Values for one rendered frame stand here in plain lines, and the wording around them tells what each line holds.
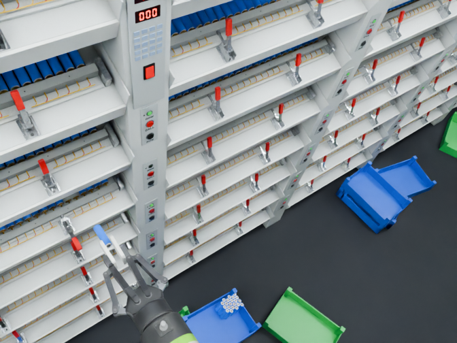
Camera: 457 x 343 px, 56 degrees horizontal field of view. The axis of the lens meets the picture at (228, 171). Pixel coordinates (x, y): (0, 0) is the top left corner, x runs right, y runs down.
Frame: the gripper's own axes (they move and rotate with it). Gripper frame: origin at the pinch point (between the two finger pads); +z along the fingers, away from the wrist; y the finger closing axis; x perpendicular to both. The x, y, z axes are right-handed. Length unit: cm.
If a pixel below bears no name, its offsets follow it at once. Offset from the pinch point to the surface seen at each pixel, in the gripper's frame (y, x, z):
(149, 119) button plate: -17.4, -23.6, 10.2
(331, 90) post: -83, -1, 14
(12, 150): 9.3, -30.2, 9.5
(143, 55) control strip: -16.3, -41.6, 7.0
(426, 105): -192, 66, 28
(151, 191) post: -17.6, 6.5, 15.2
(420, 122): -203, 86, 30
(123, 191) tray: -11.4, 6.6, 19.5
